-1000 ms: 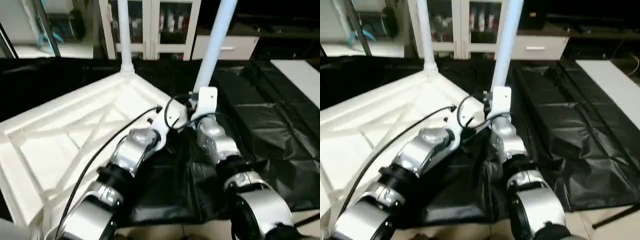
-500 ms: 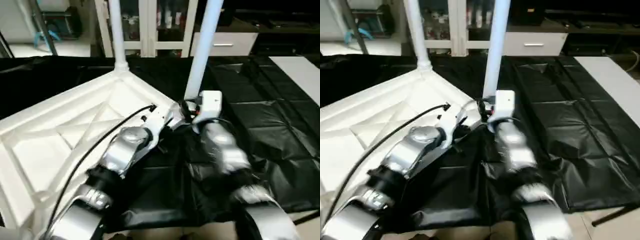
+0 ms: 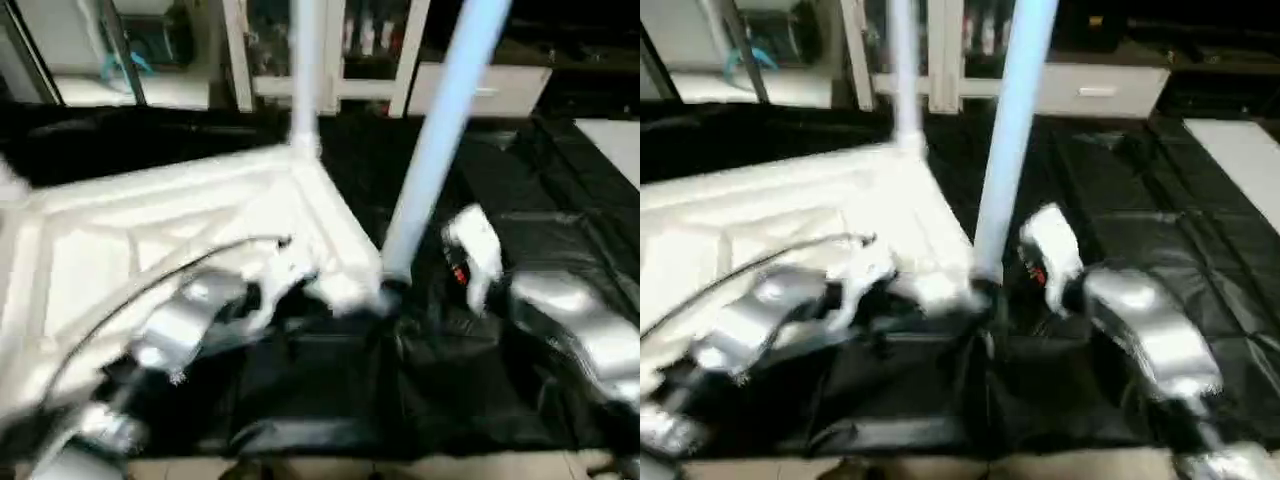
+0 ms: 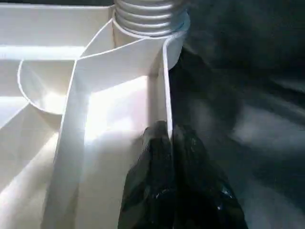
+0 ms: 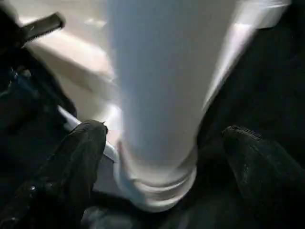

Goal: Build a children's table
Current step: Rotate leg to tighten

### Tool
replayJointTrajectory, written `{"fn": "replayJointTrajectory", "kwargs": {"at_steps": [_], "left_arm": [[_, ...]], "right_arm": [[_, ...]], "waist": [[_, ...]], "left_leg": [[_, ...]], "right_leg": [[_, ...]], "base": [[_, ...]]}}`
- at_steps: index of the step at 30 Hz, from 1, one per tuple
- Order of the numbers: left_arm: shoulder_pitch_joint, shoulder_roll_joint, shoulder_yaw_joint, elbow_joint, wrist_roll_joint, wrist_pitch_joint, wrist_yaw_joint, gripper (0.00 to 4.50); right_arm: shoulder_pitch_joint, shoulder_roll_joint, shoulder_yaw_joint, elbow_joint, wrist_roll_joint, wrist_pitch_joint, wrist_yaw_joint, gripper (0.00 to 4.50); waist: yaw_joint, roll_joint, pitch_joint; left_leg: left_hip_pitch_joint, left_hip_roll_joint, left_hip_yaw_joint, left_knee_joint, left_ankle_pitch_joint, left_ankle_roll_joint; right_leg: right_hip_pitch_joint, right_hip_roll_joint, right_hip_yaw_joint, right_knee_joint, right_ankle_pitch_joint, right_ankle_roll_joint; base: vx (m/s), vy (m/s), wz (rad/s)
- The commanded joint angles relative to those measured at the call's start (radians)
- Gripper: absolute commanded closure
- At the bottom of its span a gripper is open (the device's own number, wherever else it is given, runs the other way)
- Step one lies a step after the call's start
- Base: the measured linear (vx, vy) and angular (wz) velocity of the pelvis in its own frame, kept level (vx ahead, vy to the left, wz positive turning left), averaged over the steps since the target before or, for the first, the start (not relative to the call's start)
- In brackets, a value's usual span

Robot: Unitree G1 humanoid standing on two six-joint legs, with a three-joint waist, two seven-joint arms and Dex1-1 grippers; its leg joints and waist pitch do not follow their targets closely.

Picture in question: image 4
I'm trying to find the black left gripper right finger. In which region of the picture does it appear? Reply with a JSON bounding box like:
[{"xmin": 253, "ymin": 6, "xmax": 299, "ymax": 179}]
[{"xmin": 171, "ymin": 125, "xmax": 248, "ymax": 229}]

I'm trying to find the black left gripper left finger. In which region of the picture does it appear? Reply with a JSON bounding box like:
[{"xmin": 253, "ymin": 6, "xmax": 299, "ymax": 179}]
[{"xmin": 117, "ymin": 121, "xmax": 176, "ymax": 229}]

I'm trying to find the white plastic table top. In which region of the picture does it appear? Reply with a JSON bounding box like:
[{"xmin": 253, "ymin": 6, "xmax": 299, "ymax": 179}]
[{"xmin": 0, "ymin": 0, "xmax": 191, "ymax": 229}]

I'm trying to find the white plastic table leg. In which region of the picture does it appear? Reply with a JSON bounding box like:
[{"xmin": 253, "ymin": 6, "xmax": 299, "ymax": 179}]
[{"xmin": 113, "ymin": 0, "xmax": 190, "ymax": 38}]

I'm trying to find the black table mat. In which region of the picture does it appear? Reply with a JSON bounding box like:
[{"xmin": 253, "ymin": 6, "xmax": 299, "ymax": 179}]
[{"xmin": 167, "ymin": 0, "xmax": 305, "ymax": 229}]

